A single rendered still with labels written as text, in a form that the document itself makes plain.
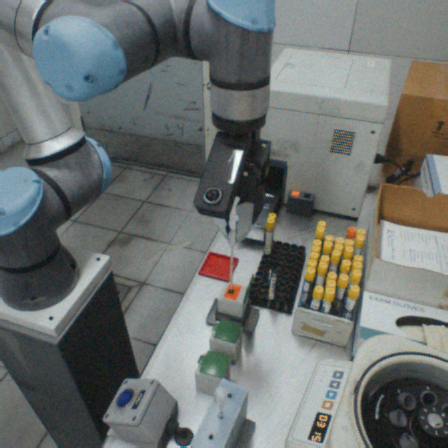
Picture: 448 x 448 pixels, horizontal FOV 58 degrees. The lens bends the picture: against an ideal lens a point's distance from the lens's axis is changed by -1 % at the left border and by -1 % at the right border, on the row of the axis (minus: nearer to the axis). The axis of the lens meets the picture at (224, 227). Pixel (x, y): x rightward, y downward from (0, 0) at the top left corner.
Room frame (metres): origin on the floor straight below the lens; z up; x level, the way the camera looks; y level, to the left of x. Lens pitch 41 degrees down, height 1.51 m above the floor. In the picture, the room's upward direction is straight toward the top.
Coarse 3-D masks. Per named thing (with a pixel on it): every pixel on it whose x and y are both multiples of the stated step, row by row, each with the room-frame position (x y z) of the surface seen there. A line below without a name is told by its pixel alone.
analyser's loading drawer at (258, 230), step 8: (272, 184) 0.87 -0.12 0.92; (280, 184) 0.87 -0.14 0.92; (272, 192) 0.83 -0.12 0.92; (280, 192) 0.83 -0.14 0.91; (272, 200) 0.77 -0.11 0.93; (264, 208) 0.73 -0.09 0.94; (272, 208) 0.77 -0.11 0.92; (264, 216) 0.73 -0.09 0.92; (256, 224) 0.69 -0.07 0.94; (264, 224) 0.71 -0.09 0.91; (256, 232) 0.68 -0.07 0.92; (264, 232) 0.68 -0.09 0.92
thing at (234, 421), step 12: (228, 384) 0.29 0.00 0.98; (228, 396) 0.28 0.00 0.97; (240, 396) 0.27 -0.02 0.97; (216, 408) 0.26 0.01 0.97; (228, 408) 0.26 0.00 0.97; (240, 408) 0.26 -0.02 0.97; (204, 420) 0.24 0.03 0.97; (216, 420) 0.24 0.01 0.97; (228, 420) 0.24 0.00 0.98; (240, 420) 0.26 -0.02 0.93; (204, 432) 0.23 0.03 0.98; (216, 432) 0.23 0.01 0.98; (228, 432) 0.23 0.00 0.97; (240, 432) 0.26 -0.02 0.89; (192, 444) 0.21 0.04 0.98; (204, 444) 0.21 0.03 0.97; (216, 444) 0.21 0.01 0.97; (228, 444) 0.22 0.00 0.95; (240, 444) 0.25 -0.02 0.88
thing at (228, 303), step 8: (224, 288) 0.49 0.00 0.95; (240, 288) 0.49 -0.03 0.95; (224, 296) 0.47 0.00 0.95; (232, 296) 0.47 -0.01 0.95; (240, 296) 0.47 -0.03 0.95; (224, 304) 0.46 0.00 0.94; (232, 304) 0.46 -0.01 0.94; (240, 304) 0.46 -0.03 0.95; (224, 312) 0.46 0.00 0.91; (232, 312) 0.46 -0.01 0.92; (240, 312) 0.46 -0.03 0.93
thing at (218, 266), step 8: (208, 256) 0.64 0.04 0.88; (216, 256) 0.65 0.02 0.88; (224, 256) 0.64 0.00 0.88; (208, 264) 0.62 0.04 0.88; (216, 264) 0.62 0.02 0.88; (224, 264) 0.62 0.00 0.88; (200, 272) 0.59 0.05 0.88; (208, 272) 0.60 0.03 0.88; (216, 272) 0.60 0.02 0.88; (224, 272) 0.60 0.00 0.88; (224, 280) 0.57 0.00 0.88
